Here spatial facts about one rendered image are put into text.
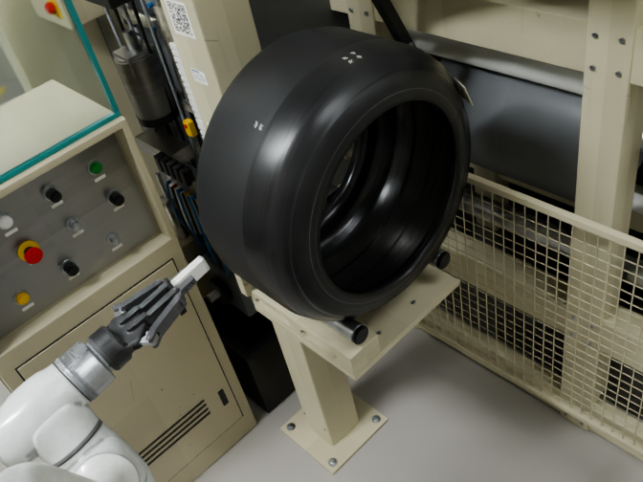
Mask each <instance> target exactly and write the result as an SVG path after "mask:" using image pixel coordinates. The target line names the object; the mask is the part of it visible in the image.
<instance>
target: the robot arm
mask: <svg viewBox="0 0 643 482"><path fill-rule="evenodd" d="M209 269H210V267H209V265H208V264H207V262H206V260H205V259H204V258H203V257H202V256H198V257H197V258H196V259H195V260H193V261H192V262H191V263H190V264H189V265H188V266H187V267H186V268H185V269H183V270H182V271H180V272H179V273H178V274H177V275H175V276H174V277H172V278H171V279H170V280H168V278H167V277H166V278H164V280H162V279H161V278H159V279H157V280H155V281H154V282H152V283H151V284H149V285H148V286H146V287H145V288H143V289H141V290H140V291H139V292H138V293H136V294H135V295H133V296H131V297H130V298H128V299H126V300H125V301H123V302H120V303H117V304H114V305H113V306H112V310H113V311H114V312H115V317H114V318H113V319H112V320H111V321H110V323H109V325H108V326H107V327H105V326H101V327H100V328H99V329H98V330H96V331H95V332H94V333H93V334H92V335H91V336H90V337H89V338H87V339H88V340H87V341H88V343H86V344H84V343H83V342H82V341H80V340H79V341H77V342H76V343H75V344H74V345H73V346H72V347H70V348H69V349H68V350H67V351H66V352H65V353H64V354H63V355H61V356H60V357H59V358H57V359H56V360H55V362H53V363H52V364H51V365H49V366H48V367H46V368H45V369H43V370H41V371H39V372H37V373H35V374H34V375H32V376H31V377H30V378H29V379H28V380H26V381H25V382H23V383H22V384H21V385H19V386H18V387H17V388H16V389H15V390H14V391H13V392H12V394H11V395H10V396H9V397H8V398H7V399H6V401H5V402H4V403H3V404H1V405H0V462H1V463H2V464H4V465H5V466H6V467H8V468H7V469H5V470H4V471H2V472H0V482H156V481H155V478H154V476H153V474H152V472H151V470H150V468H149V466H148V465H147V463H146V462H145V461H144V460H143V458H142V457H141V456H140V455H139V454H138V453H137V452H136V451H135V450H134V449H133V448H132V447H131V446H130V445H129V444H128V443H127V442H126V441H125V440H124V439H123V438H121V436H120V435H119V434H118V433H117V432H116V431H115V430H113V429H112V428H110V427H109V426H107V425H106V424H105V423H104V422H103V421H102V420H101V419H100V418H99V417H98V416H97V415H96V413H95V412H94V411H93V409H92V408H91V407H90V406H89V404H90V403H91V401H93V400H95V399H96V398H97V397H98V396H99V395H100V394H101V392H102V391H103V390H104V389H105V388H106V387H107V386H108V385H109V384H111V383H112V382H114V381H115V379H116V377H115V375H114V374H113V373H112V371H114V369H115V370H116V371H117V370H120V369H121V368H122V367H123V366H125V365H126V364H127V363H128V362H129V361H130V360H131V359H132V353H133V352H134V351H136V350H138V349H140V348H142V347H143V346H144V345H151V346H152V347H153V348H157V347H158V346H159V344H160V341H161V339H162V336H163V335H164V334H165V332H166V331H167V330H168V328H169V327H170V326H171V324H172V323H173V322H174V320H175V319H176V318H177V317H178V316H179V315H180V314H181V312H182V311H183V310H184V308H185V307H186V306H187V302H186V298H185V297H184V295H185V294H186V293H187V292H188V291H189V290H190V289H191V288H192V287H193V286H194V285H195V284H196V283H197V280H198V279H199V278H201V277H202V276H203V275H204V274H205V273H206V272H207V271H208V270H209ZM158 287H159V288H158ZM37 457H39V458H41V459H42V460H44V461H45V462H46V463H48V464H49V465H48V464H44V463H36V462H33V460H35V459H36V458H37Z"/></svg>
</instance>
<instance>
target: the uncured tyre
mask: <svg viewBox="0 0 643 482"><path fill-rule="evenodd" d="M310 30H313V31H310ZM314 31H317V32H321V33H317V32H314ZM323 33H327V34H330V35H334V36H330V35H327V34H323ZM352 51H357V52H359V53H360V54H362V55H364V56H365V58H363V59H361V60H359V61H358V62H356V63H354V64H353V65H351V66H349V65H347V64H346V63H344V62H343V61H341V60H339V58H340V57H342V56H344V55H346V54H348V53H350V52H352ZM255 118H259V119H262V120H264V121H267V123H266V125H265V127H264V129H263V131H262V133H261V135H259V134H257V133H256V132H254V131H252V130H250V129H251V127H252V125H253V123H254V121H255ZM353 143H354V147H353V152H352V156H351V160H350V163H349V166H348V169H347V171H346V173H345V175H344V179H343V181H342V183H341V185H340V187H339V188H338V190H337V192H336V193H335V195H334V196H333V198H332V199H331V201H330V202H329V203H328V204H327V206H326V207H325V208H323V207H324V203H325V200H326V196H327V193H328V190H329V188H330V186H331V183H332V181H333V178H334V176H335V174H336V172H337V170H338V168H339V166H340V164H341V162H342V160H343V158H344V156H345V154H346V153H347V151H348V150H349V148H350V147H351V145H352V144H353ZM470 159H471V132H470V124H469V120H468V116H467V113H466V109H465V106H464V103H463V100H462V97H461V95H460V92H459V89H458V87H457V85H456V83H455V80H454V78H453V77H452V75H451V74H450V72H449V71H448V70H447V69H446V68H445V67H444V66H443V65H442V64H441V63H440V62H439V61H437V60H436V59H435V58H433V57H432V56H431V55H429V54H427V53H426V52H424V51H423V50H421V49H419V48H417V47H414V46H412V45H409V44H406V43H402V42H398V41H394V40H391V39H387V38H383V37H380V36H377V35H373V34H369V33H363V32H359V31H355V30H351V29H349V28H344V27H334V26H329V27H318V28H312V29H306V30H302V31H298V32H295V33H290V34H288V35H286V36H284V37H282V38H281V39H279V40H277V41H275V42H274V43H272V44H271V45H269V46H268V47H266V48H265V49H263V50H262V51H261V52H260V53H258V54H257V55H256V56H255V57H254V58H253V59H251V60H250V61H249V62H248V63H247V64H246V66H245V67H244V68H243V69H242V70H241V71H240V72H239V73H238V75H237V76H236V77H235V78H234V80H233V81H232V83H231V84H230V86H229V87H228V88H227V90H226V92H225V93H224V95H223V96H222V98H221V100H220V101H219V102H218V104H217V106H216V108H215V110H214V112H213V114H212V117H211V120H210V123H209V125H208V128H207V131H206V134H205V137H204V140H203V143H202V147H201V151H200V156H199V161H198V168H197V179H196V194H197V205H198V210H199V215H200V219H201V223H202V226H203V229H204V232H205V234H206V235H207V238H208V240H209V241H210V243H211V246H212V247H213V249H214V250H215V252H216V253H217V255H218V256H219V258H220V259H221V260H222V262H223V263H224V264H225V265H226V266H227V267H228V268H229V269H230V270H231V271H232V272H233V273H235V274H236V275H238V276H239V277H241V278H242V279H244V280H245V281H247V282H248V283H250V284H251V285H252V286H254V287H255V288H257V289H258V290H259V291H260V292H262V293H263V294H265V295H266V296H268V297H269V298H271V299H272V300H274V301H275V302H277V303H278V304H280V305H281V306H283V307H284V308H286V309H287V310H289V311H290V312H292V313H294V314H296V315H299V316H302V317H305V318H311V319H315V320H319V321H340V320H345V319H349V318H355V317H356V316H359V315H362V314H364V313H367V312H369V311H372V310H374V309H376V308H379V307H381V306H382V305H384V304H386V303H388V302H389V301H391V300H392V299H394V298H395V297H396V296H398V295H399V294H401V293H402V292H403V291H404V290H405V289H406V288H408V287H409V286H410V285H411V283H412V282H413V281H414V280H415V279H416V278H417V276H419V275H420V274H421V273H422V272H423V271H424V269H425V268H426V267H427V266H428V264H429V263H430V262H431V260H432V258H433V257H434V255H435V254H436V252H437V251H438V249H439V248H440V246H441V244H442V243H443V241H444V239H445V237H446V236H447V234H448V232H449V230H450V228H451V226H452V223H453V221H454V219H455V216H456V214H457V211H458V209H459V206H460V203H461V200H462V197H463V193H464V190H465V186H466V183H467V178H468V173H469V167H470Z"/></svg>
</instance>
